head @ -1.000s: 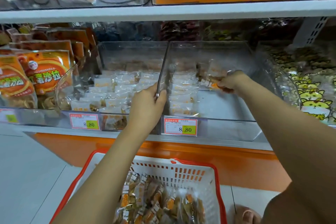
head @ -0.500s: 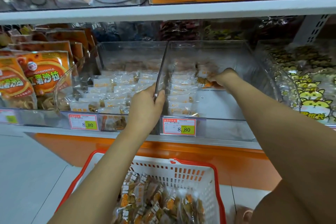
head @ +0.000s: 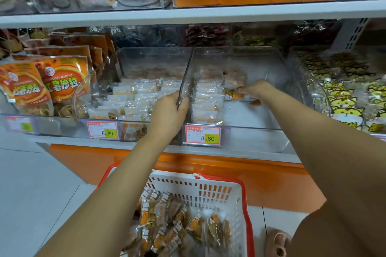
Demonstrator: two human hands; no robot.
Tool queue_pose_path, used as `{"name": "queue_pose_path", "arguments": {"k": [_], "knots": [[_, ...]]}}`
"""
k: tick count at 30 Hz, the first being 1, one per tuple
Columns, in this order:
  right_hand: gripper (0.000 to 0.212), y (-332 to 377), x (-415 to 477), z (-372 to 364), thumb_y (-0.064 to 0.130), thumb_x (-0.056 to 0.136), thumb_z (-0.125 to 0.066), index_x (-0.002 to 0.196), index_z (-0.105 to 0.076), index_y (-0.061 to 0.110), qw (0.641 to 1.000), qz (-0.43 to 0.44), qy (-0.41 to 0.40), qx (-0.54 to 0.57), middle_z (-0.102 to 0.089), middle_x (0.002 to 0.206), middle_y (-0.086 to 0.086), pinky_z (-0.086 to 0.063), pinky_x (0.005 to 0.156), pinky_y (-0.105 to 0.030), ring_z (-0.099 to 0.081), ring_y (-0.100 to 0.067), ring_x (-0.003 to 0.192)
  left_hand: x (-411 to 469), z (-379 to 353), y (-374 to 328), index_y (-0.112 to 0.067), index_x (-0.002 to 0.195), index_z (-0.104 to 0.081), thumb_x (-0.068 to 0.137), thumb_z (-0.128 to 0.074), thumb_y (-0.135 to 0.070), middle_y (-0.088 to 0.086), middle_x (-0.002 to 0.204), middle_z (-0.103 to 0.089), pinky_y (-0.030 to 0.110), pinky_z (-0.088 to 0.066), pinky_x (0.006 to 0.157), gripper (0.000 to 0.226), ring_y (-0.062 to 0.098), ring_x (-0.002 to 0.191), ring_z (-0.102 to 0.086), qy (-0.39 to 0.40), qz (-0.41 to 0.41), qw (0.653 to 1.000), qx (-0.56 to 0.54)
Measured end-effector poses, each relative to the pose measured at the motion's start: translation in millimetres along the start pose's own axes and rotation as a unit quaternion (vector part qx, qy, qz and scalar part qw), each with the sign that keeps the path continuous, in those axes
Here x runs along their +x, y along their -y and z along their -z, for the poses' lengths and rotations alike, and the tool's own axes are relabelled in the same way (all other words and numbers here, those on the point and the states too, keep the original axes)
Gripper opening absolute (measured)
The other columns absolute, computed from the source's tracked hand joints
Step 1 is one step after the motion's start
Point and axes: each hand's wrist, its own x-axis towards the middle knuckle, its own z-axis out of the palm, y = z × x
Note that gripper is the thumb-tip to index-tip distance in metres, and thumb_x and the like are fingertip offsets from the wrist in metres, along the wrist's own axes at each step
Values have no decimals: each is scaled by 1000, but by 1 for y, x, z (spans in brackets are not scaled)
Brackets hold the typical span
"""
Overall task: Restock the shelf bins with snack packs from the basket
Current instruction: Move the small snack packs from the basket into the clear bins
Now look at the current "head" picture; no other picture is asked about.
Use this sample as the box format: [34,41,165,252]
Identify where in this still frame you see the stack of orange packets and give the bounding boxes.
[0,28,115,118]

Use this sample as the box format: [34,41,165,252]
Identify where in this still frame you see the person's right hand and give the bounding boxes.
[238,79,277,108]

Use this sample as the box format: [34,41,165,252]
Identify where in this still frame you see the person's right leg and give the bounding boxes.
[289,198,386,257]

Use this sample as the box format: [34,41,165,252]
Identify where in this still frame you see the yellow hamster snack packets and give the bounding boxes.
[296,52,386,133]

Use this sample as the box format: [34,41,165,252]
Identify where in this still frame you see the white yellow price tag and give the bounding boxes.
[5,115,34,133]
[87,120,119,140]
[185,124,222,146]

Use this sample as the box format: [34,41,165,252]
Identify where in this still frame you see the white wire mesh panel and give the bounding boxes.
[0,28,31,57]

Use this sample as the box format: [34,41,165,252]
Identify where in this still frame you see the person's left forearm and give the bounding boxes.
[36,133,177,257]

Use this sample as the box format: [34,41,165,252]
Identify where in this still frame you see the orange shelf base panel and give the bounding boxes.
[48,143,326,214]

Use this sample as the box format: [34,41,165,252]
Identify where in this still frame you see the pink clog sandal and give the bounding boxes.
[264,228,293,257]

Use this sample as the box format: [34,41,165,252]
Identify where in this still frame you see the white snack shelf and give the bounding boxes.
[0,0,386,164]

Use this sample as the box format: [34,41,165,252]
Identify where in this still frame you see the person's right forearm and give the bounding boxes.
[259,88,386,257]

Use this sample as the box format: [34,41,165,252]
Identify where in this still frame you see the pile of small brown snacks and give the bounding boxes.
[121,188,236,257]

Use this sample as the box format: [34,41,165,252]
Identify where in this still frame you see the person's left hand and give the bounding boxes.
[148,90,191,145]

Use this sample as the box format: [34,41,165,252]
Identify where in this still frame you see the white red-rimmed shopping basket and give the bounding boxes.
[96,163,256,257]

